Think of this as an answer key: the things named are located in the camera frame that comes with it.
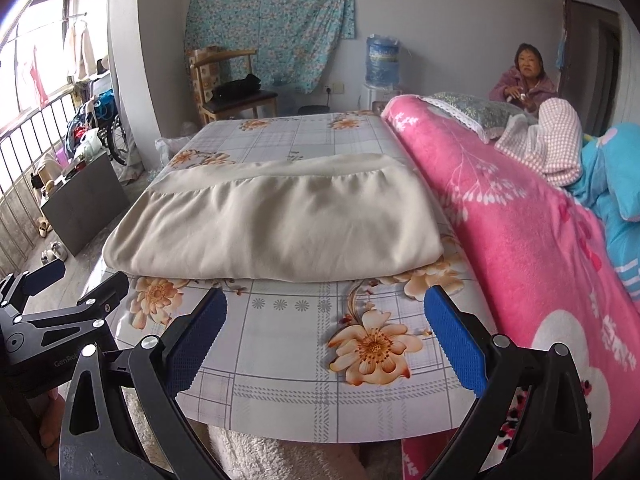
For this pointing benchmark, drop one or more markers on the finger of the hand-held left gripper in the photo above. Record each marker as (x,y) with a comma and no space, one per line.
(110,292)
(42,280)

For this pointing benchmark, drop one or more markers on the person's left hand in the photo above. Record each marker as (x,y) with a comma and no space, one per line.
(52,422)

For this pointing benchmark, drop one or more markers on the floral bed sheet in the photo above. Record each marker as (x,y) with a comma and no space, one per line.
(300,330)

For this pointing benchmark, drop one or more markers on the white fluffy cloth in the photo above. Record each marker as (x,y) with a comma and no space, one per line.
(280,455)

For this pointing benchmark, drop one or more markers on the blue water bottle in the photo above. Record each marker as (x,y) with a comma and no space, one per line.
(382,60)

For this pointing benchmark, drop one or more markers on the metal railing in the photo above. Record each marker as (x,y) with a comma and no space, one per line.
(20,170)

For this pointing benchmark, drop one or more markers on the black stool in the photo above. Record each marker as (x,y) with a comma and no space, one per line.
(314,109)

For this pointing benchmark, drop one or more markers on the wooden chair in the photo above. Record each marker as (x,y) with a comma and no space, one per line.
(240,102)

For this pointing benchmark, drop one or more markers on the white water dispenser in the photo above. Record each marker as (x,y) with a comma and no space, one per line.
(372,97)

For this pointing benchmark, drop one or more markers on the dark wooden door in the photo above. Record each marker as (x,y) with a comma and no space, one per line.
(595,60)

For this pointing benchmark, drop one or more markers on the pink floral blanket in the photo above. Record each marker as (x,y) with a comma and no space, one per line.
(525,260)

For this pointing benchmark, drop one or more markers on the blue quilt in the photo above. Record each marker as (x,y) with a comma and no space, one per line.
(620,200)

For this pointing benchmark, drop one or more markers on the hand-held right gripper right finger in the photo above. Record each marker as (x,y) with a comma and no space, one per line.
(455,340)

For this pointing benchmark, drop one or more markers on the grey cabinet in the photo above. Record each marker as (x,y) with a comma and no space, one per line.
(85,210)

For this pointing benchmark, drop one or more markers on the beige zip jacket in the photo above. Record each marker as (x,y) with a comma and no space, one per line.
(275,220)

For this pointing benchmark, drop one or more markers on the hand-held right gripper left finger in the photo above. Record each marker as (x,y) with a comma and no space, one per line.
(197,345)

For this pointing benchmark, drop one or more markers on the wheelchair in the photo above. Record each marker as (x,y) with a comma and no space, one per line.
(117,140)

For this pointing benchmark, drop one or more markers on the white plastic bag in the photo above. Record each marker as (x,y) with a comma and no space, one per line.
(170,147)

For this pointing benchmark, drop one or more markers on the black cloth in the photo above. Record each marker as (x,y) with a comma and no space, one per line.
(237,87)

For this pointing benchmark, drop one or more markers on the blue floral wall cloth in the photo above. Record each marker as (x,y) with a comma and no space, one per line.
(270,20)

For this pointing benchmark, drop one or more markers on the lace-trimmed pillow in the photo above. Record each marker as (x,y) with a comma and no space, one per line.
(465,107)

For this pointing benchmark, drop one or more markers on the white shoe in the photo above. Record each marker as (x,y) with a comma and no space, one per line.
(45,227)
(54,252)

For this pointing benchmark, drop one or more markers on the pink checked cloth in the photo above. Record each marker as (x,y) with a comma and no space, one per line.
(555,135)

